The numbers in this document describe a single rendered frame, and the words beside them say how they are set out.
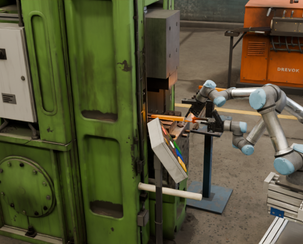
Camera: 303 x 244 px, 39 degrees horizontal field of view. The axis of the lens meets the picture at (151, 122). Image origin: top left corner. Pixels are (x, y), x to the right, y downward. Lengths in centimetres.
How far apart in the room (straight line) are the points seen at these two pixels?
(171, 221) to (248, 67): 367
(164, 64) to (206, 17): 795
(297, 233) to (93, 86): 184
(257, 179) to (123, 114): 200
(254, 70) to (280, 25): 80
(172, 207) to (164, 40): 130
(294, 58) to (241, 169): 249
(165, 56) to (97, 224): 137
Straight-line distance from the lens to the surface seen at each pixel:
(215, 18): 1066
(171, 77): 293
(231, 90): 294
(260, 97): 256
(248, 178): 433
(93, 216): 328
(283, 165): 260
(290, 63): 649
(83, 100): 287
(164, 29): 273
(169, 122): 307
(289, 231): 340
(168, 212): 335
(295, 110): 314
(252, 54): 649
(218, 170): 442
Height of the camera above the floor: 228
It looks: 25 degrees down
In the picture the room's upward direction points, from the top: 1 degrees counter-clockwise
